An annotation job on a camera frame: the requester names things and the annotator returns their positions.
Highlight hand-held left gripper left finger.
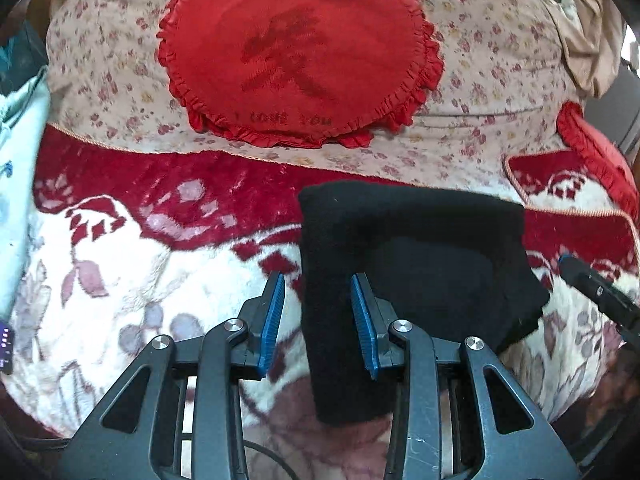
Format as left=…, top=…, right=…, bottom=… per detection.
left=57, top=271, right=286, bottom=480

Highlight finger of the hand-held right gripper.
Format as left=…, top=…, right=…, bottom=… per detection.
left=557, top=254, right=640, bottom=352

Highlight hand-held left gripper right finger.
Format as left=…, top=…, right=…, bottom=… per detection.
left=351, top=273, right=581, bottom=480

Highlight black pants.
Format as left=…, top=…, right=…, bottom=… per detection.
left=298, top=183, right=551, bottom=423

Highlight red and white plush blanket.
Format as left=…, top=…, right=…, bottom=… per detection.
left=0, top=125, right=640, bottom=438

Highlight small red frilled cushion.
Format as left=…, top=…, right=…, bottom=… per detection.
left=556, top=101, right=636, bottom=211

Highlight beige cloth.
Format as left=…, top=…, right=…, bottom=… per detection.
left=542, top=0, right=626, bottom=100

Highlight phone with lit screen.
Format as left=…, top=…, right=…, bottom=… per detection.
left=0, top=327, right=14, bottom=375

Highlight red heart-shaped cushion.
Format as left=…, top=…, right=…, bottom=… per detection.
left=156, top=0, right=445, bottom=150

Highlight light blue knit garment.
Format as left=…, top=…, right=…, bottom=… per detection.
left=0, top=67, right=52, bottom=317

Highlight beige floral pillow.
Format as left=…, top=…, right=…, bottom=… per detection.
left=46, top=0, right=608, bottom=181

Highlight teal cloth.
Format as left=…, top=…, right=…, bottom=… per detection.
left=0, top=25, right=49, bottom=96

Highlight black cable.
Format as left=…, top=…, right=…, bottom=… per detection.
left=241, top=440, right=301, bottom=480

